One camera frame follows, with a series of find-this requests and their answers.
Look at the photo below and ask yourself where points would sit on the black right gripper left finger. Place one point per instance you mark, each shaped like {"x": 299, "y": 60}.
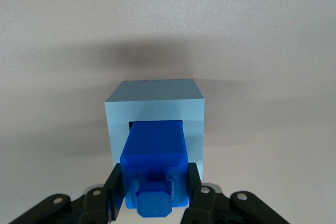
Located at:
{"x": 94, "y": 205}

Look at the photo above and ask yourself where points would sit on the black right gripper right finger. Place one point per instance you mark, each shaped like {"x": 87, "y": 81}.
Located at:
{"x": 207, "y": 205}

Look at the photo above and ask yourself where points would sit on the blue plastic insert part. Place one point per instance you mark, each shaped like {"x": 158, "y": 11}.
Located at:
{"x": 155, "y": 142}

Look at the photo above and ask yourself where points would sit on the gray square base block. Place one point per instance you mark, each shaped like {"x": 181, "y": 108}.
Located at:
{"x": 157, "y": 93}

